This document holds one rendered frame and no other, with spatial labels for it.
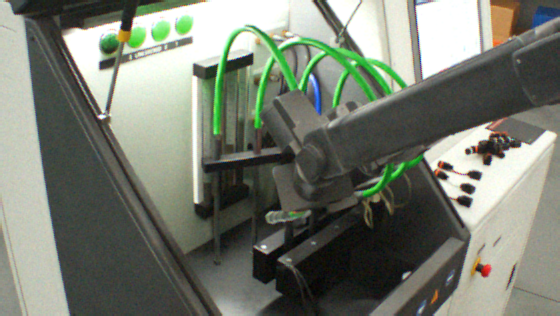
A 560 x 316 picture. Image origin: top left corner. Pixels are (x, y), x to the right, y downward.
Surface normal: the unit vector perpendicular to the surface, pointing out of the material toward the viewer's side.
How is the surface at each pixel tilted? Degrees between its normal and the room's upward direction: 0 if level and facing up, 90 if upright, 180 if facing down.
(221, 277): 0
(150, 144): 90
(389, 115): 98
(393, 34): 76
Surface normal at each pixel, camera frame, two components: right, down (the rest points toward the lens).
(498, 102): -0.78, 0.44
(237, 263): 0.05, -0.89
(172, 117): 0.77, 0.33
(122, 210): -0.64, 0.33
